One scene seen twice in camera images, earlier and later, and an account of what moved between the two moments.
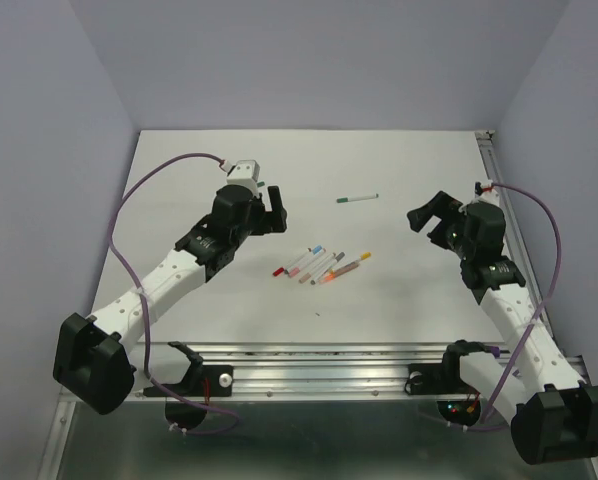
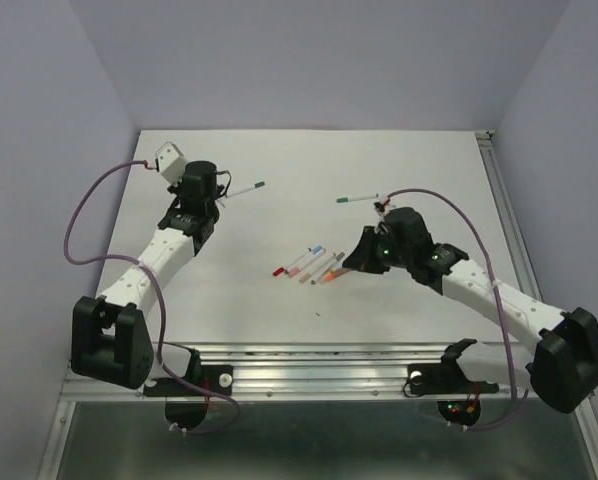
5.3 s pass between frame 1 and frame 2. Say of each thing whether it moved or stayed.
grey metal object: moved
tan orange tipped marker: stayed
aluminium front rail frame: stayed
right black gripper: moved
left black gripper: moved
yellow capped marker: stayed
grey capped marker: stayed
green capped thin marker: stayed
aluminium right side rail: stayed
